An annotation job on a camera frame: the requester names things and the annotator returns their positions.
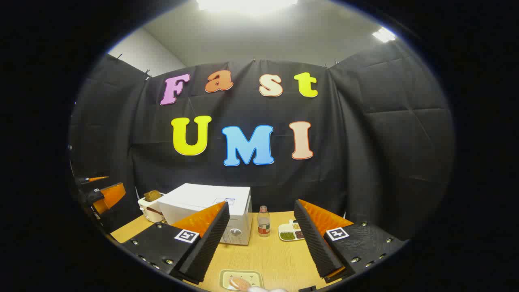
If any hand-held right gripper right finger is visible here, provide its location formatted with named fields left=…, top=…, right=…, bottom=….
left=294, top=199, right=408, bottom=283

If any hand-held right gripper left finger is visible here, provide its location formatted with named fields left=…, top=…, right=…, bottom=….
left=122, top=202, right=230, bottom=284

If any white microwave oven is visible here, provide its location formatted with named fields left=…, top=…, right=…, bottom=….
left=157, top=183, right=253, bottom=245

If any sugared brown donut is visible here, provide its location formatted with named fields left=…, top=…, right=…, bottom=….
left=228, top=276, right=251, bottom=291

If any white divided dish of beans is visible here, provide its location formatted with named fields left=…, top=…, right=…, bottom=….
left=278, top=219, right=305, bottom=241

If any white toaster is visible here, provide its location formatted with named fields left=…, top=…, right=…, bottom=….
left=138, top=194, right=167, bottom=223

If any clear bottle red label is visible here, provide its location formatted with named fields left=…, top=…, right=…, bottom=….
left=257, top=206, right=271, bottom=237

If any small pale green tray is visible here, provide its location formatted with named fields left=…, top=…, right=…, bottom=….
left=219, top=270, right=264, bottom=292

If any black backdrop cloth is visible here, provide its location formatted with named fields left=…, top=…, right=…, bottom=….
left=69, top=53, right=455, bottom=240

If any small ceiling light panel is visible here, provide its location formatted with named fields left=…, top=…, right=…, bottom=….
left=372, top=27, right=396, bottom=43

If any large ceiling light panel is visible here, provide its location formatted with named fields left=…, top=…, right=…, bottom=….
left=197, top=0, right=298, bottom=13

